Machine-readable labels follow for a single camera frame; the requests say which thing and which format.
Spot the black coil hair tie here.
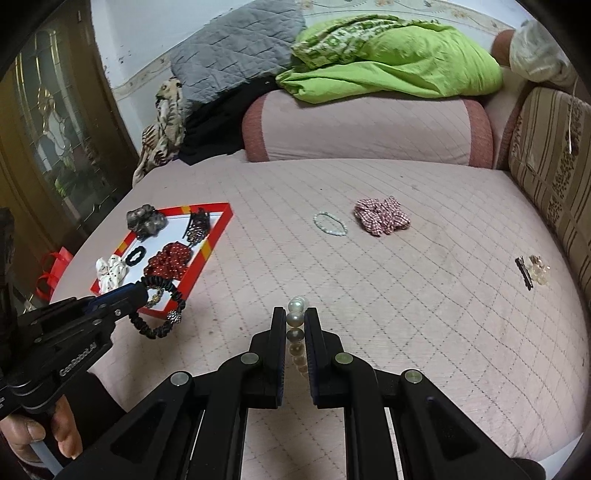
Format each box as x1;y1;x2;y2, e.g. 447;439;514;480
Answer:
126;275;187;340

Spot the white dotted scrunchie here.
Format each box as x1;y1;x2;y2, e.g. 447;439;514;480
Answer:
95;255;128;294

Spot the small black scrunchie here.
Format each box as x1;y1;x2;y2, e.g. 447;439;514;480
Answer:
124;246;147;267

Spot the red polka dot scrunchie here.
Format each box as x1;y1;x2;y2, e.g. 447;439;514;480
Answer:
143;242;192;281

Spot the grey metallic scrunchie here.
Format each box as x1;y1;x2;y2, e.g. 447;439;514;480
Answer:
126;204;168;241

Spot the black claw hair clip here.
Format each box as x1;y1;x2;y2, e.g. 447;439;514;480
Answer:
182;208;211;247

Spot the white pearl bracelet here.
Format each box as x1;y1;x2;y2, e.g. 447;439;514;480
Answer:
285;295;310;379

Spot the pale green bead bracelet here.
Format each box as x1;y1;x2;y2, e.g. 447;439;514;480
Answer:
312;210;349;238

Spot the red white checked scrunchie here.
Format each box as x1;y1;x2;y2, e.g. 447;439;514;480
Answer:
353;196;411;237

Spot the person's left hand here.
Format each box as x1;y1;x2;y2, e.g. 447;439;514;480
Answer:
1;396;83;464

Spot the red white shallow box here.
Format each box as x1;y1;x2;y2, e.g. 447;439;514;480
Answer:
106;203;232;299

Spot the red gift bag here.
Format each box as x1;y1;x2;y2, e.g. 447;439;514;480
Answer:
35;247;73;302

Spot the leaf patterned cloth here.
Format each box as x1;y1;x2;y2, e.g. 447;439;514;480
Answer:
132;77;185;187

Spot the wooden glass door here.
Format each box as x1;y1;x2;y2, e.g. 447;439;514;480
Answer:
1;1;137;298

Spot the pink quilted bed cover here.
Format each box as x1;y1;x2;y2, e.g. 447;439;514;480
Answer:
55;155;590;460

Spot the black cloth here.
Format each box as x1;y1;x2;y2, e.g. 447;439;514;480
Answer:
178;75;279;165

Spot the black flat hair clip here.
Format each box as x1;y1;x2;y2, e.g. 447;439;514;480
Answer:
515;256;534;291

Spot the clear plastic hair clip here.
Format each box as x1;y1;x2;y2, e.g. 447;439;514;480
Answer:
528;255;551;285

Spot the pink quilted bolster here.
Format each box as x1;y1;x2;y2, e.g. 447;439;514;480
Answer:
242;90;494;169

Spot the grey quilted pillow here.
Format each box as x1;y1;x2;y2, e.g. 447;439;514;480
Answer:
169;1;305;106

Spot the striped floral cushion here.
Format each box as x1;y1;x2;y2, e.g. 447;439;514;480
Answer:
500;87;590;300

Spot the green blanket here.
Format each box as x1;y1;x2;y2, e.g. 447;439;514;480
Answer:
276;14;503;104

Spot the brown sofa cushion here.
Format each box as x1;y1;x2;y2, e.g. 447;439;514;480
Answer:
491;29;516;67

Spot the cream floral cloth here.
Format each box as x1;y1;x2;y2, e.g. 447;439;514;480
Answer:
509;20;578;89

